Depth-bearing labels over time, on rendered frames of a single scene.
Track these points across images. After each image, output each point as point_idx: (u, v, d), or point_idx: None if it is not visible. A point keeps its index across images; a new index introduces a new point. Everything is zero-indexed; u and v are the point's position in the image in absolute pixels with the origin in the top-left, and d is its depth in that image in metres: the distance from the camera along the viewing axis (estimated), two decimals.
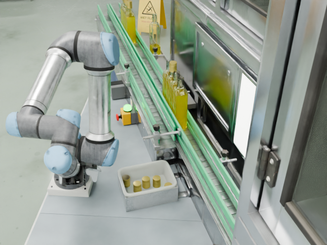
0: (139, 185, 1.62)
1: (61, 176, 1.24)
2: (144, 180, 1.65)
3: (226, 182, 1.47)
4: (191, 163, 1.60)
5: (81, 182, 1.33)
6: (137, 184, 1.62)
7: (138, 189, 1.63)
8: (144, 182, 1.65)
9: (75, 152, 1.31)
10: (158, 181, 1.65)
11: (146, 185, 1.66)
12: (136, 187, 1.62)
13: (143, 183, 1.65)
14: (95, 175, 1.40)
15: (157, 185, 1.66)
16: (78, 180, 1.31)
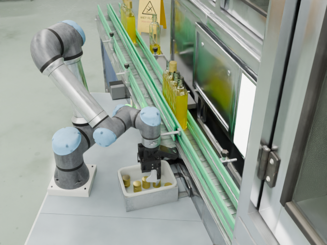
0: (139, 185, 1.62)
1: None
2: (144, 180, 1.65)
3: (226, 182, 1.47)
4: (191, 163, 1.60)
5: (143, 166, 1.57)
6: (137, 184, 1.62)
7: (138, 189, 1.63)
8: (144, 182, 1.65)
9: (165, 150, 1.57)
10: None
11: (146, 185, 1.66)
12: (136, 187, 1.62)
13: (143, 183, 1.65)
14: (151, 180, 1.61)
15: (157, 185, 1.66)
16: (143, 161, 1.56)
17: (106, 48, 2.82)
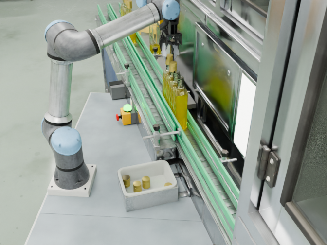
0: (139, 185, 1.62)
1: None
2: (144, 180, 1.65)
3: (226, 182, 1.47)
4: (191, 163, 1.60)
5: (178, 38, 1.72)
6: (137, 184, 1.62)
7: (138, 189, 1.63)
8: (144, 182, 1.65)
9: None
10: (172, 55, 1.83)
11: (146, 185, 1.66)
12: (136, 187, 1.62)
13: (143, 183, 1.65)
14: (177, 52, 1.79)
15: (172, 61, 1.84)
16: (177, 34, 1.71)
17: (106, 48, 2.82)
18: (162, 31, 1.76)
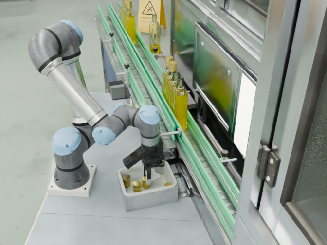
0: (139, 185, 1.62)
1: (159, 141, 1.54)
2: (144, 180, 1.65)
3: (226, 182, 1.47)
4: (191, 163, 1.60)
5: None
6: (137, 184, 1.62)
7: (138, 189, 1.63)
8: (144, 182, 1.65)
9: (136, 150, 1.57)
10: (172, 57, 1.84)
11: (146, 185, 1.66)
12: (136, 187, 1.62)
13: (143, 183, 1.65)
14: (151, 167, 1.67)
15: None
16: None
17: (106, 48, 2.82)
18: (145, 162, 1.56)
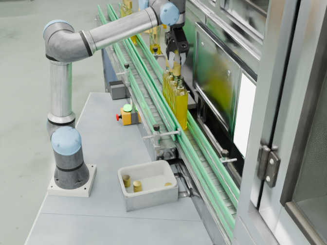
0: (139, 185, 1.62)
1: None
2: (179, 65, 1.73)
3: (226, 182, 1.47)
4: (191, 163, 1.60)
5: (167, 38, 1.71)
6: (137, 184, 1.62)
7: (138, 189, 1.63)
8: (180, 67, 1.73)
9: (176, 36, 1.62)
10: None
11: (180, 70, 1.75)
12: (136, 187, 1.62)
13: (180, 69, 1.73)
14: None
15: None
16: (169, 34, 1.70)
17: (106, 48, 2.82)
18: None
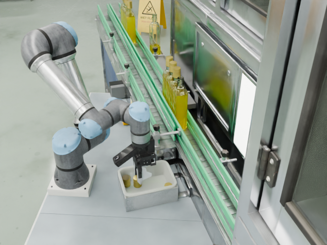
0: None
1: (150, 139, 1.49)
2: (178, 68, 1.73)
3: (226, 182, 1.47)
4: (191, 163, 1.60)
5: None
6: (137, 178, 1.60)
7: (138, 183, 1.61)
8: (180, 70, 1.74)
9: (126, 148, 1.53)
10: (172, 57, 1.84)
11: (180, 73, 1.75)
12: (136, 181, 1.60)
13: (179, 72, 1.74)
14: (142, 166, 1.63)
15: None
16: None
17: (106, 48, 2.82)
18: (136, 160, 1.52)
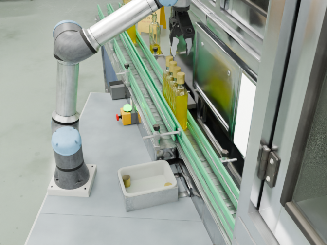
0: (184, 72, 1.70)
1: None
2: (178, 68, 1.73)
3: (226, 182, 1.47)
4: (191, 163, 1.60)
5: (172, 24, 1.62)
6: (182, 73, 1.69)
7: (184, 77, 1.71)
8: (180, 70, 1.74)
9: (181, 20, 1.52)
10: (172, 57, 1.84)
11: None
12: (184, 75, 1.69)
13: (179, 72, 1.74)
14: None
15: None
16: (173, 19, 1.61)
17: (106, 48, 2.82)
18: None
